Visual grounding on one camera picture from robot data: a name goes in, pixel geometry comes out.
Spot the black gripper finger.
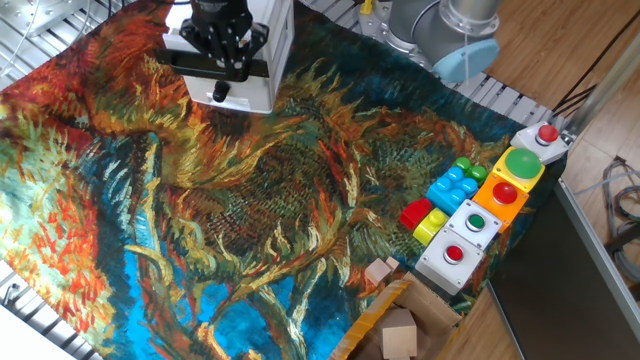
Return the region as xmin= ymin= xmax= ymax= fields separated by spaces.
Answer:
xmin=227 ymin=19 xmax=271 ymax=69
xmin=178 ymin=18 xmax=229 ymax=67

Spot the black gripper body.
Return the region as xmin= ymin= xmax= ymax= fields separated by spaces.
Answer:
xmin=190 ymin=0 xmax=251 ymax=29

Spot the white drawer with black handle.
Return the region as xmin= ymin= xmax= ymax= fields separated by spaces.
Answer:
xmin=153 ymin=4 xmax=274 ymax=84

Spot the white plastic drawer cabinet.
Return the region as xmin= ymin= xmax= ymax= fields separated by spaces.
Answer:
xmin=162 ymin=0 xmax=296 ymax=115

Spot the sunflower painting print cloth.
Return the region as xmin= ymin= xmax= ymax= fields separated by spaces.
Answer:
xmin=0 ymin=0 xmax=569 ymax=360

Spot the red toy brick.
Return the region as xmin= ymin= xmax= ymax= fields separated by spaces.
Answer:
xmin=398 ymin=197 xmax=434 ymax=231

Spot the blue toy brick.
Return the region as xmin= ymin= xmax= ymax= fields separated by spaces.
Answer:
xmin=425 ymin=166 xmax=480 ymax=217

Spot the yellow toy brick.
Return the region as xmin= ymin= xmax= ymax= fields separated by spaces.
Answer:
xmin=412 ymin=208 xmax=450 ymax=247

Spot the green toy brick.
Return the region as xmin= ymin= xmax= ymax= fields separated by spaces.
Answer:
xmin=452 ymin=156 xmax=489 ymax=186

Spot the small wooden block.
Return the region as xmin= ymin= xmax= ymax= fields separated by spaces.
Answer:
xmin=363 ymin=258 xmax=394 ymax=287

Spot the white green-button box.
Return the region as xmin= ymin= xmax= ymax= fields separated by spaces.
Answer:
xmin=444 ymin=198 xmax=504 ymax=251

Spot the orange red-button box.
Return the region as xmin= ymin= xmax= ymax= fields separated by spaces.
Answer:
xmin=471 ymin=172 xmax=530 ymax=234

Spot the yellow green-dome button box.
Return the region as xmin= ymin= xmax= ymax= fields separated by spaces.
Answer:
xmin=491 ymin=146 xmax=546 ymax=194

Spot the large white red-button box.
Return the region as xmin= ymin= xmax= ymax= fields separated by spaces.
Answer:
xmin=413 ymin=227 xmax=485 ymax=296

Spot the grey red emergency-button box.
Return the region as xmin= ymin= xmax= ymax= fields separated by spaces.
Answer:
xmin=509 ymin=121 xmax=571 ymax=166

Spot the brown cardboard box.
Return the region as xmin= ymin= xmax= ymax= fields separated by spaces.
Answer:
xmin=327 ymin=272 xmax=464 ymax=360

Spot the large plain wooden cube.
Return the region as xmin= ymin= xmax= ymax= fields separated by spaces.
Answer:
xmin=381 ymin=308 xmax=419 ymax=360

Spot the clear plastic tube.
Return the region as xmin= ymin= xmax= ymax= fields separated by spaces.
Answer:
xmin=572 ymin=169 xmax=640 ymax=197

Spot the dark flat bar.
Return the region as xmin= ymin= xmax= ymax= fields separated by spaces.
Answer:
xmin=603 ymin=222 xmax=640 ymax=255

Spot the silver metal bracket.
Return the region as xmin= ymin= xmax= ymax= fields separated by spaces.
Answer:
xmin=0 ymin=0 xmax=84 ymax=39

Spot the thin white string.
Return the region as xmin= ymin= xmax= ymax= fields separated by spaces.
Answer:
xmin=462 ymin=31 xmax=474 ymax=85

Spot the black floor cable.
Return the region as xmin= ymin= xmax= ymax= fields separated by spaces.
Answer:
xmin=552 ymin=9 xmax=640 ymax=119

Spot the aluminium frame post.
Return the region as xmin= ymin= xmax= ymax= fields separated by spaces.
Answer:
xmin=564 ymin=44 xmax=640 ymax=136

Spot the black panel with aluminium frame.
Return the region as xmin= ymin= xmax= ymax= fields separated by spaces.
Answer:
xmin=487 ymin=177 xmax=640 ymax=360

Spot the grey cable coil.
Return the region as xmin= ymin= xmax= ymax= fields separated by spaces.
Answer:
xmin=602 ymin=155 xmax=640 ymax=284

